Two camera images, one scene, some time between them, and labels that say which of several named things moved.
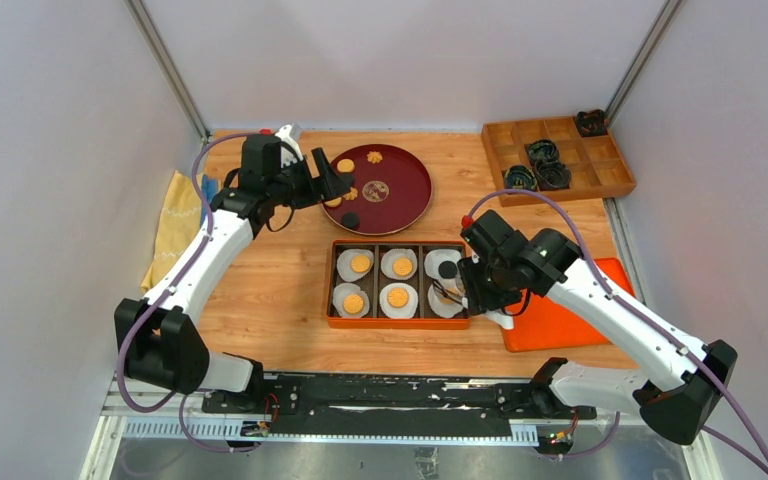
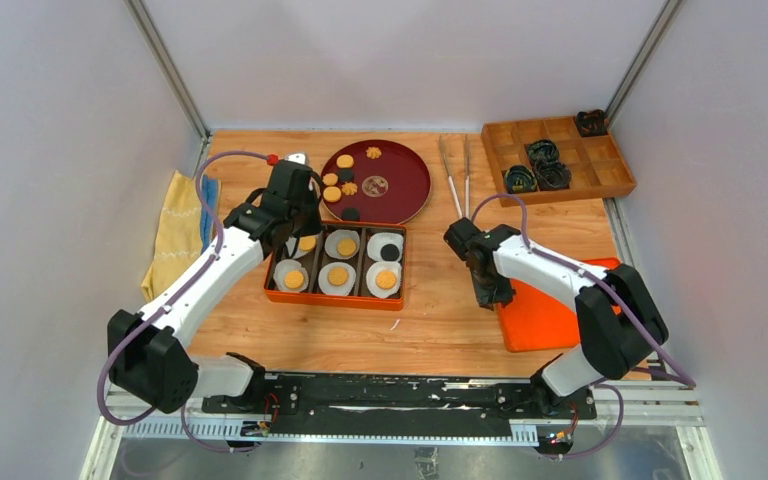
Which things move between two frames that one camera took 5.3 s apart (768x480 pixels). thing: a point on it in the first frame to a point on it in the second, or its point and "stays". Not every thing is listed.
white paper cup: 342,291 to 290,276
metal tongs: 450,294 to 466,214
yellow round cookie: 398,297 to 338,276
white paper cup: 399,263 to 342,243
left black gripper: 326,186 to 315,224
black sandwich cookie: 447,269 to 390,252
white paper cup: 432,260 to 385,246
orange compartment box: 395,284 to 356,265
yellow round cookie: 353,304 to 294,279
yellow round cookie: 402,267 to 347,246
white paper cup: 443,305 to 384,278
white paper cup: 404,312 to 336,279
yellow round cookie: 360,264 to 307,243
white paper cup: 344,264 to 306,244
